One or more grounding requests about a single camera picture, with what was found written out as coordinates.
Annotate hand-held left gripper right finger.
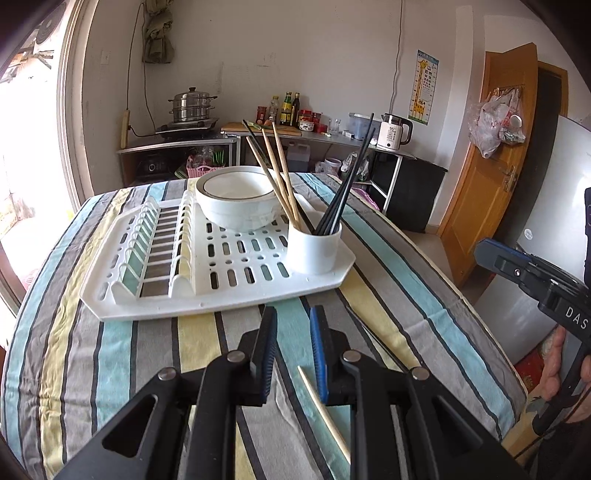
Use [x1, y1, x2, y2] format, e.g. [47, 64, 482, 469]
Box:
[310, 305, 522, 480]

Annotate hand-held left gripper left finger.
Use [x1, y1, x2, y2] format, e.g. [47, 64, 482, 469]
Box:
[53, 306, 279, 480]

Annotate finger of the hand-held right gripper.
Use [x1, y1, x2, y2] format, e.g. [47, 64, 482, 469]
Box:
[475, 239, 539, 283]

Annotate white chopstick cup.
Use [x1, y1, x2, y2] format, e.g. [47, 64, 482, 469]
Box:
[286, 218, 343, 275]

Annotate person's right hand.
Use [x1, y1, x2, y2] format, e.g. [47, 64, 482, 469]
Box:
[541, 325, 566, 400]

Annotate wooden door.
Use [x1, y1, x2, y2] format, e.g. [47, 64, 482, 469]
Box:
[438, 44, 568, 287]

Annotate white plastic dish rack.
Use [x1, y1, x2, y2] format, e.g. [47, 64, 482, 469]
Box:
[79, 188, 357, 322]

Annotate grey refrigerator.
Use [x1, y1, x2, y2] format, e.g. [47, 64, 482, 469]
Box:
[473, 115, 591, 365]

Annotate black cabinet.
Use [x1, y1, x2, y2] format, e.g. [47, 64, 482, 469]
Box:
[369, 150, 448, 234]

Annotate hanging plastic bags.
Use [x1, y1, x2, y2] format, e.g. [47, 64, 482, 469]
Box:
[468, 88, 527, 158]

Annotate white bowl with dark rim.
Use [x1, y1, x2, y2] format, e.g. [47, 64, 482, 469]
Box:
[202, 196, 285, 232]
[195, 166, 279, 205]

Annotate person's dark clothing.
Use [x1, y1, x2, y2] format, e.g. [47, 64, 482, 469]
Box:
[531, 397, 591, 480]

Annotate white electric kettle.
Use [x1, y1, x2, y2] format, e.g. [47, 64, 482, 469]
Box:
[376, 113, 414, 152]

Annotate clear plastic container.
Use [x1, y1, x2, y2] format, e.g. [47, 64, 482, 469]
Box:
[348, 112, 382, 139]

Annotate wooden cutting board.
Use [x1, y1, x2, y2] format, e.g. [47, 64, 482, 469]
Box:
[221, 121, 303, 137]

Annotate black gas stove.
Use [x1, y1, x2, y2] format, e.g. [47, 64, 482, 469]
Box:
[154, 117, 221, 139]

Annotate stainless steel steamer pot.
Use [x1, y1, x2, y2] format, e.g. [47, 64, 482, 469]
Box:
[167, 87, 218, 123]

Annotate glass balcony door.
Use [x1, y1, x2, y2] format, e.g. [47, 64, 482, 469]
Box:
[0, 0, 100, 319]

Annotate green hanging cloth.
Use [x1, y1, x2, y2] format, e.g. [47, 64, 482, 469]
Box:
[141, 0, 175, 64]

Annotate giraffe wall poster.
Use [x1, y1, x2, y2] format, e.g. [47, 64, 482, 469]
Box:
[409, 50, 438, 126]

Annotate black power cable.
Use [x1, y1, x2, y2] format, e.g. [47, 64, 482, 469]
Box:
[127, 0, 160, 137]

